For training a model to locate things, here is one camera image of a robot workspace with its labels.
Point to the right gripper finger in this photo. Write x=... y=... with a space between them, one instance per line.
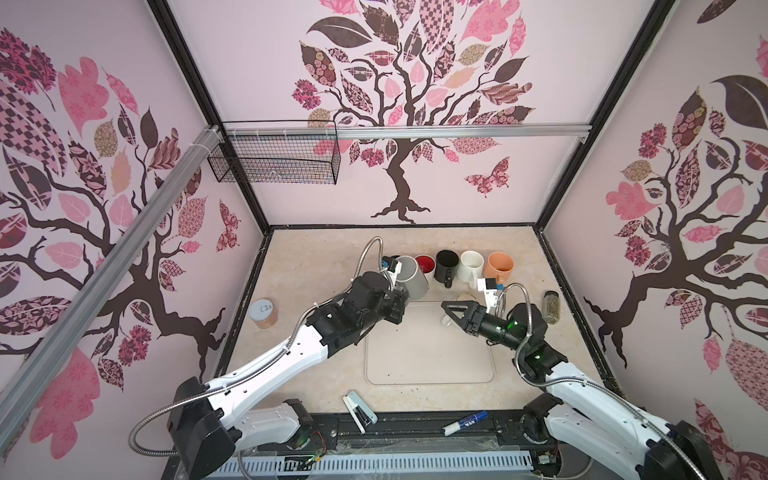
x=462 y=307
x=463 y=322

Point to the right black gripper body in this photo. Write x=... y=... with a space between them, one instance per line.
x=496 y=330

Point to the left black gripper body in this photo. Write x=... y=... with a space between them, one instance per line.
x=391 y=310

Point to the grey mug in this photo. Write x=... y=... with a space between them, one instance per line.
x=411 y=278

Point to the white ribbed-bottom mug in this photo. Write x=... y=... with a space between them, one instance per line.
x=470 y=268

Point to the peach orange mug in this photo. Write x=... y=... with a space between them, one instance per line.
x=499 y=266

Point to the black mug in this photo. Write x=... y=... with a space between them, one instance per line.
x=447 y=262

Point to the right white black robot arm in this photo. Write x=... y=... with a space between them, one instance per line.
x=574 y=409

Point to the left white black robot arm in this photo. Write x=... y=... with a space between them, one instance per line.
x=208 y=423

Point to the translucent plastic tray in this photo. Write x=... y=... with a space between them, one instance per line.
x=425 y=350

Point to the glass spice jar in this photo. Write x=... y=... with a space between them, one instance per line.
x=551 y=307

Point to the blue white marker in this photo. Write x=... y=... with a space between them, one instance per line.
x=464 y=423

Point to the white teal stapler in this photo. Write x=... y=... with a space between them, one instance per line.
x=363 y=416

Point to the orange tin can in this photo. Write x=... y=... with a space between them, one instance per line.
x=262 y=313

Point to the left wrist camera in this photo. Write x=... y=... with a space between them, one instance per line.
x=391 y=267

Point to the black base frame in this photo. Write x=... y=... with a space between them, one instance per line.
x=421 y=432

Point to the white slotted cable duct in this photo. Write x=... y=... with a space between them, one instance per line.
x=303 y=466

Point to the black wire basket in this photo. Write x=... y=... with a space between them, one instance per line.
x=278 y=151

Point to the horizontal aluminium rail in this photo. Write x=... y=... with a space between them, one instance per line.
x=432 y=131

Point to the diagonal aluminium rail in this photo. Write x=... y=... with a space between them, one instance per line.
x=24 y=390

